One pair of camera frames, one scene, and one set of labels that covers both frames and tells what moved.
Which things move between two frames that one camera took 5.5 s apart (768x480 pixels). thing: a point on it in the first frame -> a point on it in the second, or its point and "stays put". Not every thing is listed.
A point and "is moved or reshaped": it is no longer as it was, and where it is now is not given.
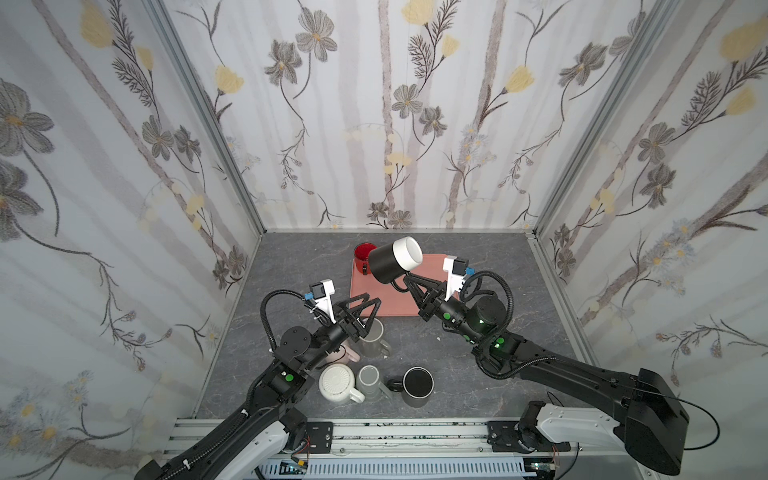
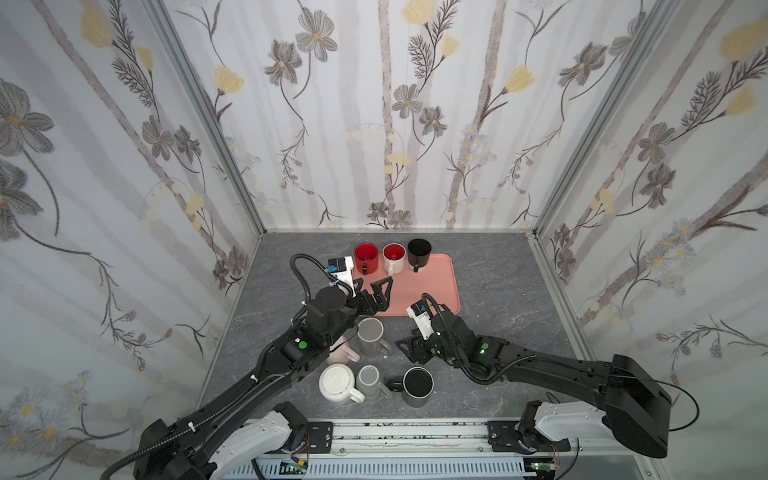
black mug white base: x=390 y=262 is moved or reshaped
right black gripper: x=434 y=299 -> x=420 y=344
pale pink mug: x=343 y=355 stays put
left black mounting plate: x=321 y=437 stays put
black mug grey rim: x=415 y=385 stays put
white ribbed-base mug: x=337 y=384 stays put
